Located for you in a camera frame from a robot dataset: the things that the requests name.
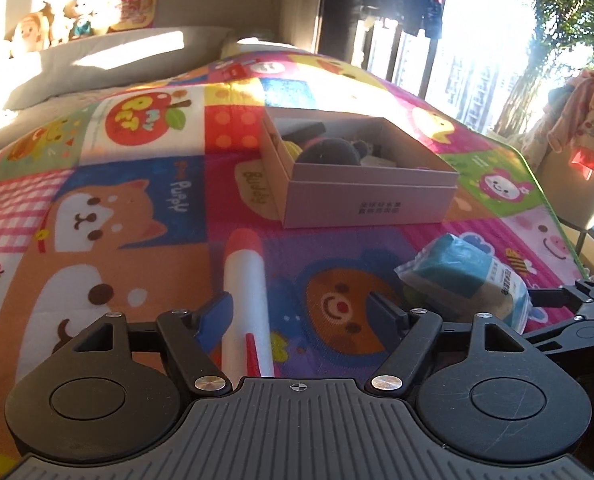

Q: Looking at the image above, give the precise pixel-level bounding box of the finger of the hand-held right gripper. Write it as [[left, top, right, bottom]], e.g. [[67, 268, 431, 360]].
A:
[[527, 279, 594, 311], [520, 310, 594, 358]]

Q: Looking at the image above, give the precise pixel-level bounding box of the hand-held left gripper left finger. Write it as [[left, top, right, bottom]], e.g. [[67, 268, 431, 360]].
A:
[[72, 291, 234, 395]]

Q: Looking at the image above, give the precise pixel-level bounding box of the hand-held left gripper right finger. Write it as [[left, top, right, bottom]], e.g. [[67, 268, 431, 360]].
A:
[[367, 290, 528, 395]]

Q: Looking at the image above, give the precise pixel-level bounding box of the blue white plastic packet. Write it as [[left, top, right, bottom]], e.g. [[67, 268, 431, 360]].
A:
[[394, 233, 533, 333]]

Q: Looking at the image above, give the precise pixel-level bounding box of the pale pink cardboard box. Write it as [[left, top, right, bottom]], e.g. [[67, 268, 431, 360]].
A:
[[261, 107, 460, 229]]

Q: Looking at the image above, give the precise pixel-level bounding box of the black plush toy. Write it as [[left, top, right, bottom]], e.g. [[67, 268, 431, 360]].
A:
[[294, 137, 373, 167]]

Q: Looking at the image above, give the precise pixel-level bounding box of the colourful cartoon play mat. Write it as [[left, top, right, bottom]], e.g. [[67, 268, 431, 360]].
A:
[[0, 50, 594, 466]]

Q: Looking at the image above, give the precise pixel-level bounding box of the pink floral cloth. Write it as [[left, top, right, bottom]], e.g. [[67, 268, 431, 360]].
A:
[[547, 67, 594, 181]]

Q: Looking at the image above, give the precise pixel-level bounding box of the black window railing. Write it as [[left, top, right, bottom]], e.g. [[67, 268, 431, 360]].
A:
[[362, 17, 438, 101]]

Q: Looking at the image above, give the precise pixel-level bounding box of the grey cushion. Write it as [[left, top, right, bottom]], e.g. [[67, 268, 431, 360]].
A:
[[2, 26, 235, 111]]

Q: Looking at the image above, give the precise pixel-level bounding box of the green palm plant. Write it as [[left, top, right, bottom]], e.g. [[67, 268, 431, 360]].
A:
[[494, 0, 594, 133]]

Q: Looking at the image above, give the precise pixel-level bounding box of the red cartoon card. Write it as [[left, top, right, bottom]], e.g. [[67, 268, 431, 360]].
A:
[[108, 0, 157, 35]]

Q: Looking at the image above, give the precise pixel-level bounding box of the yellow haired plush doll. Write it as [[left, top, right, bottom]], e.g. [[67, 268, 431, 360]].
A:
[[11, 12, 52, 56]]

